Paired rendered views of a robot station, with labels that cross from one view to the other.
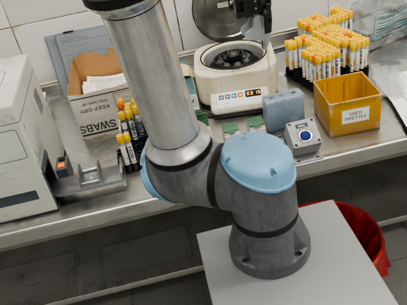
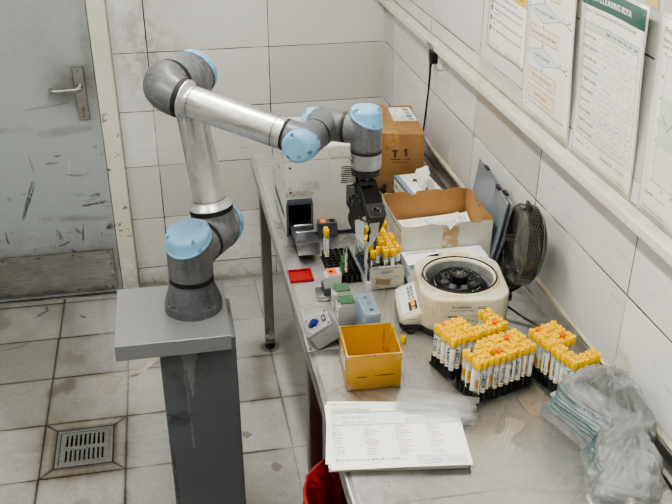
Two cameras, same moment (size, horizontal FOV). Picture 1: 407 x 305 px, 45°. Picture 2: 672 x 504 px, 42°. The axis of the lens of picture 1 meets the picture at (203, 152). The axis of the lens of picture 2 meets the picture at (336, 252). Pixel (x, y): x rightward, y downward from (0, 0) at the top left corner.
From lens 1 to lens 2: 2.28 m
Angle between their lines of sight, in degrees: 69
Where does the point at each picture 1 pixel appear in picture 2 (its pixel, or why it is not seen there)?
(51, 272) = not seen: hidden behind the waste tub
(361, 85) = (397, 365)
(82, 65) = (468, 200)
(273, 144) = (191, 235)
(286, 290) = (154, 310)
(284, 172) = (169, 243)
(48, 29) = (483, 154)
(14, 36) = (472, 142)
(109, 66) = (476, 218)
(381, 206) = not seen: outside the picture
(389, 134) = (334, 395)
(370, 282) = (143, 339)
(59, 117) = not seen: hidden behind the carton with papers
